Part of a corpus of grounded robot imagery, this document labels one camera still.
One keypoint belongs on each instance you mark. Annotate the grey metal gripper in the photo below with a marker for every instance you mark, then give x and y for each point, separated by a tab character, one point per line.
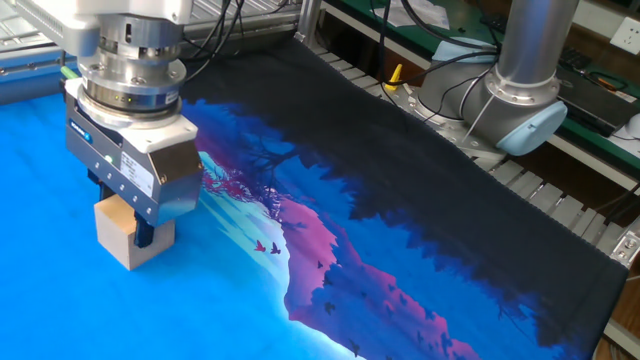
172	175

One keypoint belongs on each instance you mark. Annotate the light wooden cube block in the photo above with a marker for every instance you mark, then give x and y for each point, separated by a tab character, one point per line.
117	235

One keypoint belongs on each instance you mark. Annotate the blue purple landscape printed cloth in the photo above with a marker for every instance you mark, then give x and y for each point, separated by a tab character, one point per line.
300	280

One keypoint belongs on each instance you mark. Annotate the yellow plastic clip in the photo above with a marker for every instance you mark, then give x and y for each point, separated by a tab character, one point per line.
397	75

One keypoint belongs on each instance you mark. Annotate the white paper sheets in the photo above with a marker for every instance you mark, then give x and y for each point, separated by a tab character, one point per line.
425	10

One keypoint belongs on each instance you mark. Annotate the green topped workbench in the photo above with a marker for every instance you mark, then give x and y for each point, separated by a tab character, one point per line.
605	145

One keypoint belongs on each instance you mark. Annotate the black flat device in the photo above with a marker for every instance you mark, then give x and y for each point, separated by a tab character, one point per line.
600	107

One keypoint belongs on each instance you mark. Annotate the white computer mouse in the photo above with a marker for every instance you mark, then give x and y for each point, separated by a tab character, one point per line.
634	126

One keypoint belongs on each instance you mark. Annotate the aluminium frame rail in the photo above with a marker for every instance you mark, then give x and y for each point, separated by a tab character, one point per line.
30	75

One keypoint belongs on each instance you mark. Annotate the aluminium upright post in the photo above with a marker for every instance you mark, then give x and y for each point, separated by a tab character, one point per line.
309	20

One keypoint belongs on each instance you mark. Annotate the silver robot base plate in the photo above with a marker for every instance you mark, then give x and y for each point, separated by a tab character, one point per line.
450	132

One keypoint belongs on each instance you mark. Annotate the metal corner bracket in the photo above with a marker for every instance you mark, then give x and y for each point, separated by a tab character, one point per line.
627	247

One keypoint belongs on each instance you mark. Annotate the white wall socket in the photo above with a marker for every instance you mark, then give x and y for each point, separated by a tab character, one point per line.
627	35

